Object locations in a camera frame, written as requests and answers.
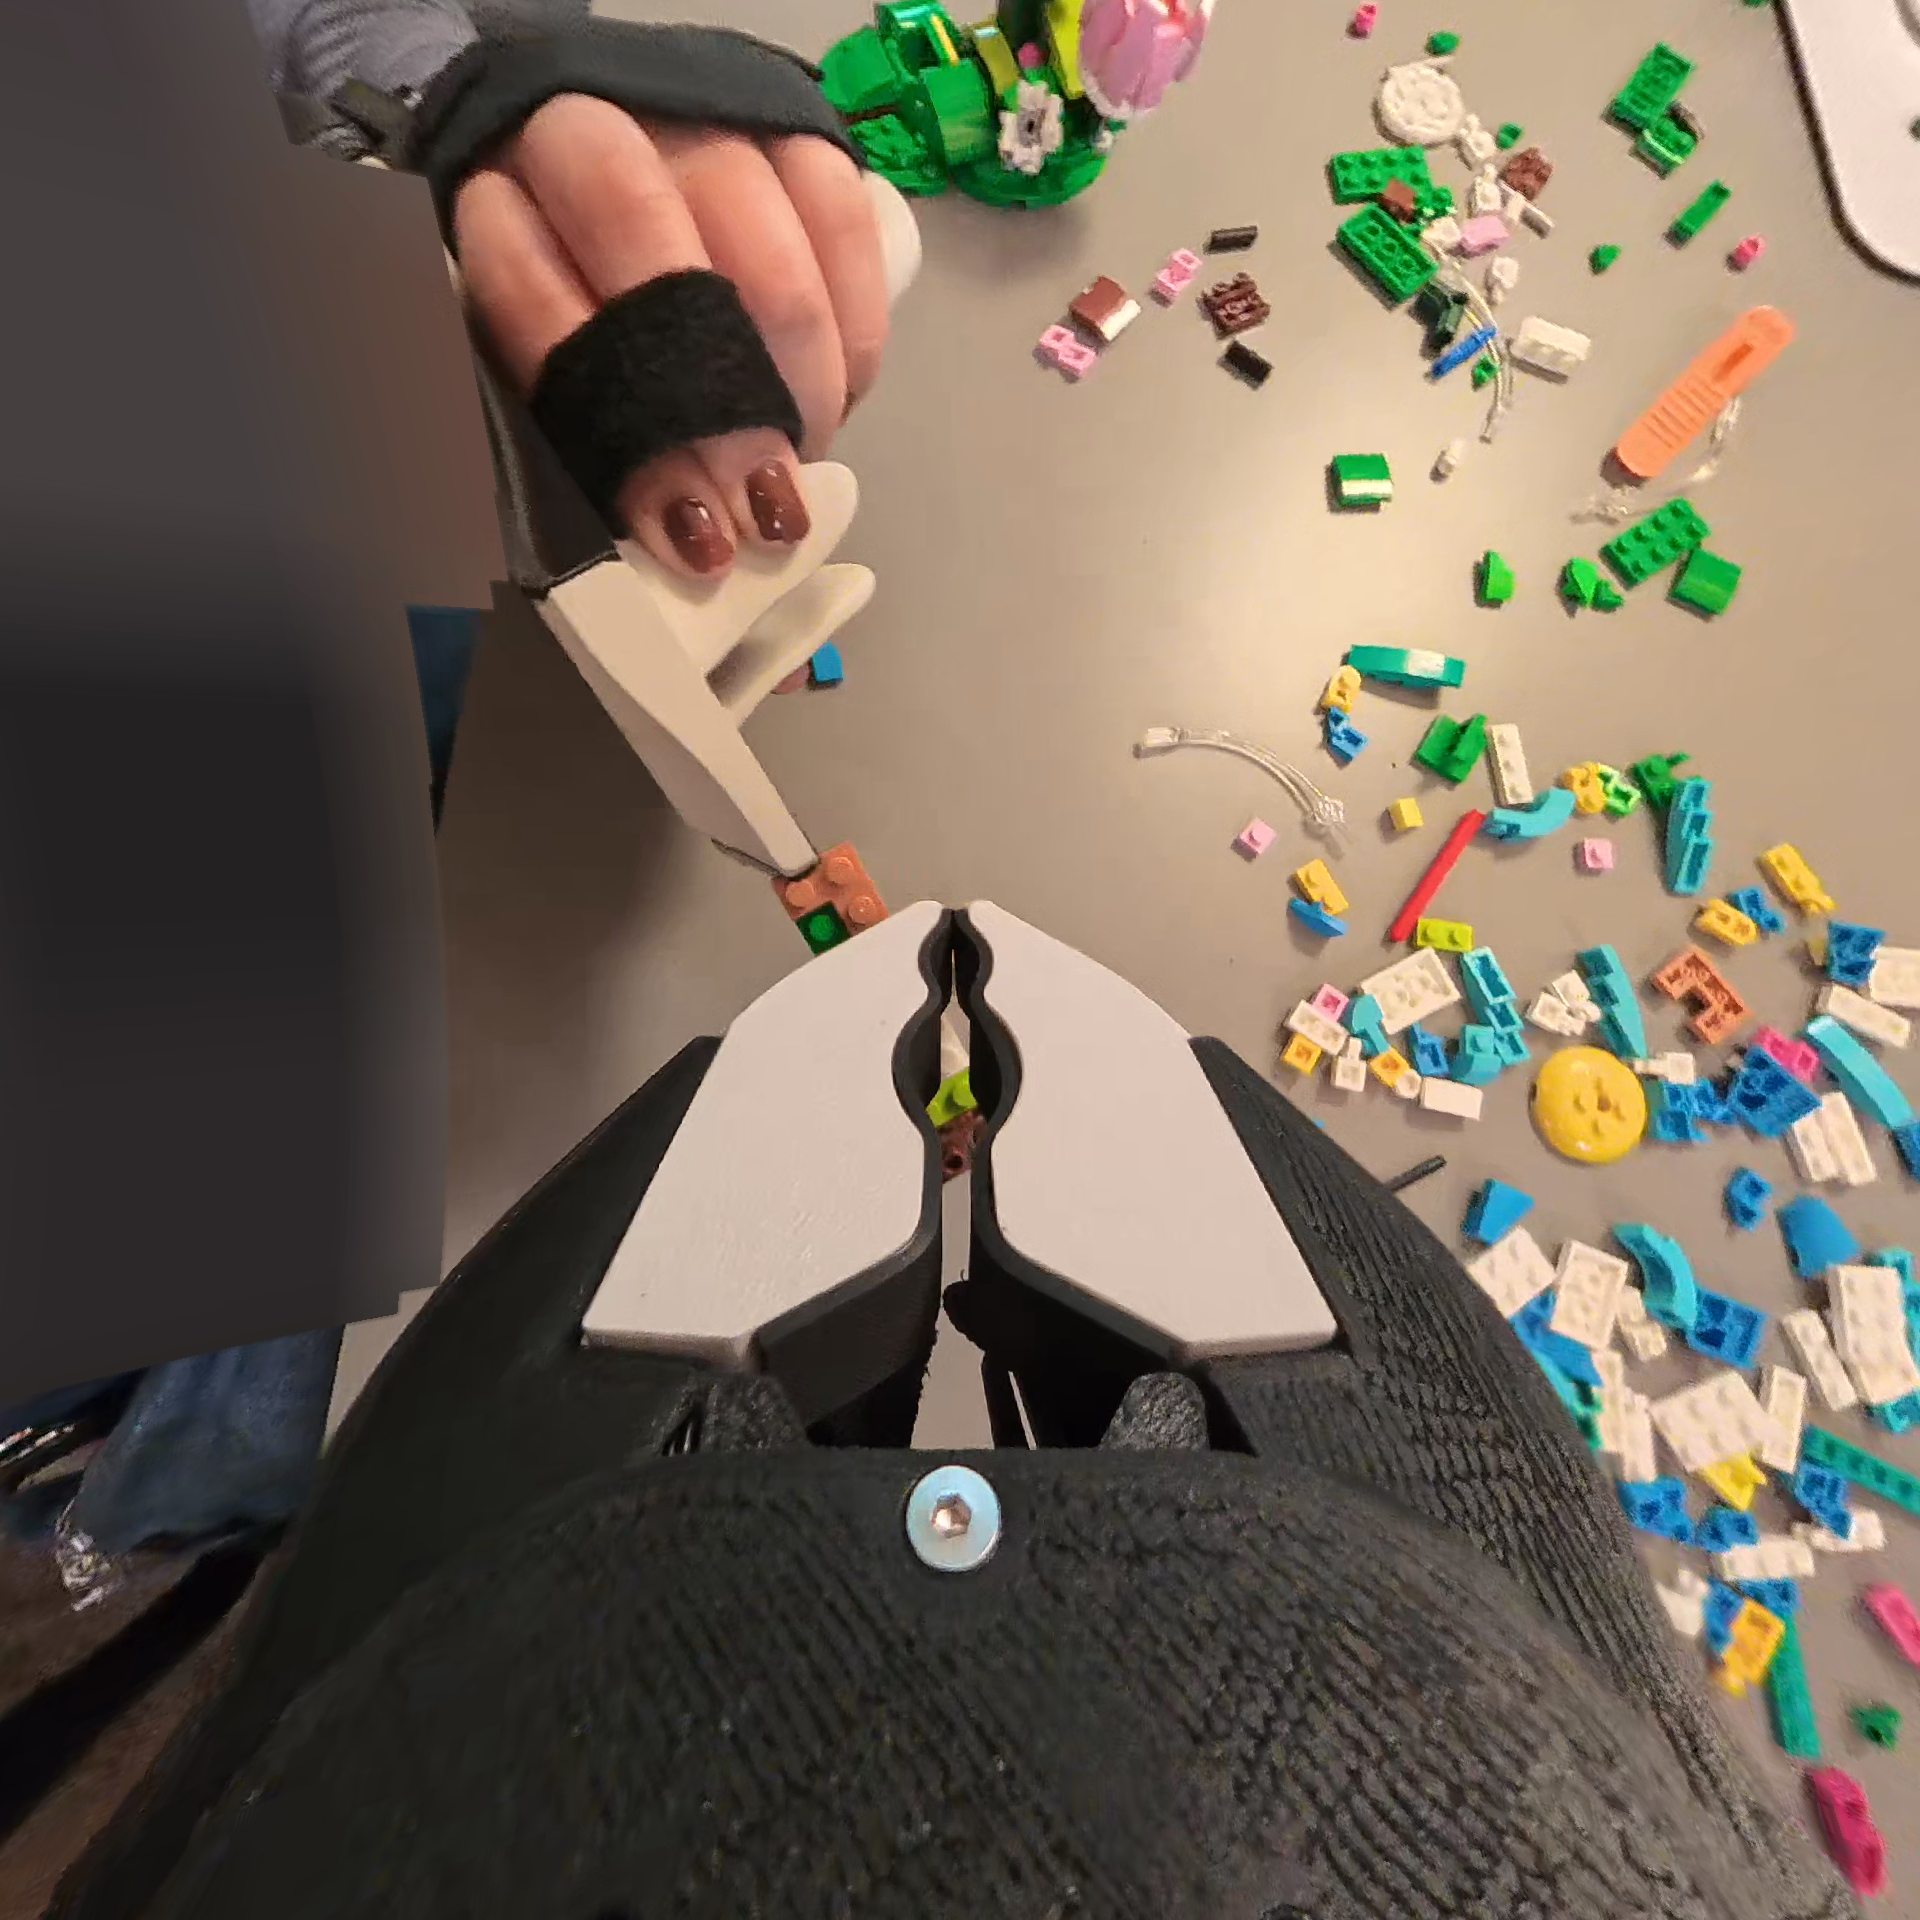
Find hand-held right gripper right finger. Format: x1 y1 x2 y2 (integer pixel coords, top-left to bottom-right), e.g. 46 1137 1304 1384
942 897 1340 1449

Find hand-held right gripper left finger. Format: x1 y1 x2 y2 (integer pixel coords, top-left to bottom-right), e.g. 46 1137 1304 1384
583 901 955 1424

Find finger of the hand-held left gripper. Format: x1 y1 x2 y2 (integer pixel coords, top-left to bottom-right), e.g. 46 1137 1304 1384
547 556 825 880

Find multicolour toy brick strip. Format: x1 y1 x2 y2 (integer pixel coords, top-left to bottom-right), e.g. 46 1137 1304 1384
774 844 985 1186

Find person's left forearm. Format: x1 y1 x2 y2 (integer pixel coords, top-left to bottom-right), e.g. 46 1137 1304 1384
248 0 484 161

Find grey desk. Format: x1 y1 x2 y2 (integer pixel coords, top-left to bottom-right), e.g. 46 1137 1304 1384
323 0 1920 1920

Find person's left hand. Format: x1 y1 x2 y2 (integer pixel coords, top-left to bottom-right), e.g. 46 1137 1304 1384
422 17 890 581

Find red toy bar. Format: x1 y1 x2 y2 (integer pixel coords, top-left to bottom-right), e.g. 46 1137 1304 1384
1391 810 1489 944

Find transparent curved plastic piece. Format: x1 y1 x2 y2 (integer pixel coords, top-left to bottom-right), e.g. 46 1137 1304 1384
1137 725 1346 838

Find yellow round disc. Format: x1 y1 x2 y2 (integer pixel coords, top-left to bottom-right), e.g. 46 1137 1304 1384
1535 1045 1648 1163

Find green brick plant model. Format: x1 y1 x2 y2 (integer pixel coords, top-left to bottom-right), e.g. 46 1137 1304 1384
817 0 1217 209

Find pile of blue white bricks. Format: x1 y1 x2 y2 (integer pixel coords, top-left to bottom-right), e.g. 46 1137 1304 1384
1282 644 1920 1899

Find scattered green brown bricks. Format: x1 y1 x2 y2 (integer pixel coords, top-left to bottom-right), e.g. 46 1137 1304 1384
1031 0 1771 617

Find orange brick separator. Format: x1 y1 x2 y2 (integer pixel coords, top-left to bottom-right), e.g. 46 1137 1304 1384
1617 306 1796 483

